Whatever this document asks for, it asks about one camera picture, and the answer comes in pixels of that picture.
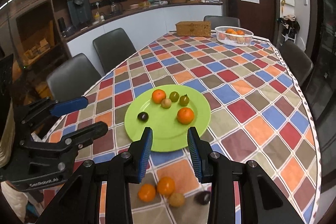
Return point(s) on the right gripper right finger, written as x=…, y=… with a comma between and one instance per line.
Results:
x=214, y=168

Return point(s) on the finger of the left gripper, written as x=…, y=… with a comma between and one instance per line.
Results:
x=44, y=111
x=84, y=137

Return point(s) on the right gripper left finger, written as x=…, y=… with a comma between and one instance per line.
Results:
x=128, y=167

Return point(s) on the orange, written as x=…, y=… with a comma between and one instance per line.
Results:
x=147, y=193
x=158, y=95
x=166, y=186
x=185, y=115

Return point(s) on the dark plum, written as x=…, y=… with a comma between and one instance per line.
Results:
x=203, y=198
x=143, y=116

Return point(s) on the beige fruit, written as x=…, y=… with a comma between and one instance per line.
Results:
x=176, y=199

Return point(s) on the green round plate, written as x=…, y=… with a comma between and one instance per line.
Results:
x=168, y=134

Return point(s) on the dark plum on plate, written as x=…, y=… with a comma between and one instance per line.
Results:
x=143, y=116

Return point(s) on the black chair near left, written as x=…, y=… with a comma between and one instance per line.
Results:
x=73, y=78

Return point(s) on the black chair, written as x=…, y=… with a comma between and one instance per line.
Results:
x=113, y=48
x=298, y=62
x=73, y=78

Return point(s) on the orange on plate front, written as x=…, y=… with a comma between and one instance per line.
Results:
x=185, y=115

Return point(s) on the checkered colourful tablecloth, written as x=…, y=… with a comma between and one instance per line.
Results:
x=246, y=103

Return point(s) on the green fruit right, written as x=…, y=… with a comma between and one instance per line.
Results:
x=184, y=100

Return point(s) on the green fruit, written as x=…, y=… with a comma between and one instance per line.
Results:
x=174, y=96
x=184, y=100

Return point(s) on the beige round fruit plate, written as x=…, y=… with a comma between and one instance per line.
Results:
x=166, y=103

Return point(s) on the orange on plate back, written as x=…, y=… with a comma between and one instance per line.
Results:
x=158, y=95

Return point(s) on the green fruit left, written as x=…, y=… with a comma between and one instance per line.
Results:
x=174, y=96

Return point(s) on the white fruit basket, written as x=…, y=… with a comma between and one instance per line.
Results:
x=239, y=41

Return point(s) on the black chair right side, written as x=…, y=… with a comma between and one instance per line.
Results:
x=298, y=62

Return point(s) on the glass kettle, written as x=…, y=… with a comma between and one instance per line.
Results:
x=116, y=7

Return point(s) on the oranges in basket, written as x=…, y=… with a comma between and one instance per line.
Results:
x=231, y=34

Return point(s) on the woven brown box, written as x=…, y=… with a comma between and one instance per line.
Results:
x=194, y=28

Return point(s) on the black chair far end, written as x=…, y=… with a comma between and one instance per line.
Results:
x=217, y=21

